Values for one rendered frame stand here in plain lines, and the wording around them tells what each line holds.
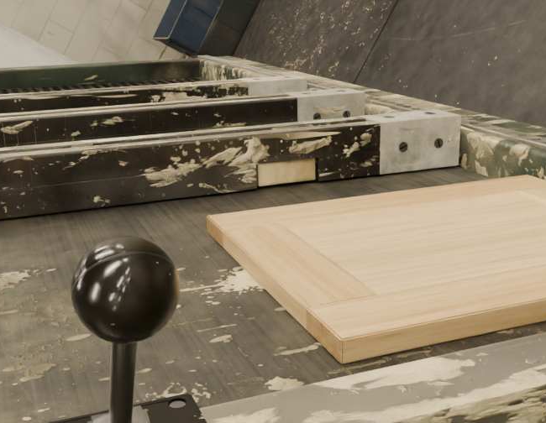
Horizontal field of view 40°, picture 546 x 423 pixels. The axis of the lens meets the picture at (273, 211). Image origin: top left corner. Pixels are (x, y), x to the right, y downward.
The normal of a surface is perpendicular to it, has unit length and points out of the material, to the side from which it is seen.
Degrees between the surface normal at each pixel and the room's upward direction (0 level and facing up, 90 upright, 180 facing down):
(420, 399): 59
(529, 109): 0
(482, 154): 31
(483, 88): 0
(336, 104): 90
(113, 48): 90
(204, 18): 90
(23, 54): 90
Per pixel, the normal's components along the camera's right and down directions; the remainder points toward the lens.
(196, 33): 0.39, 0.21
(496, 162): -0.93, 0.12
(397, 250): -0.02, -0.96
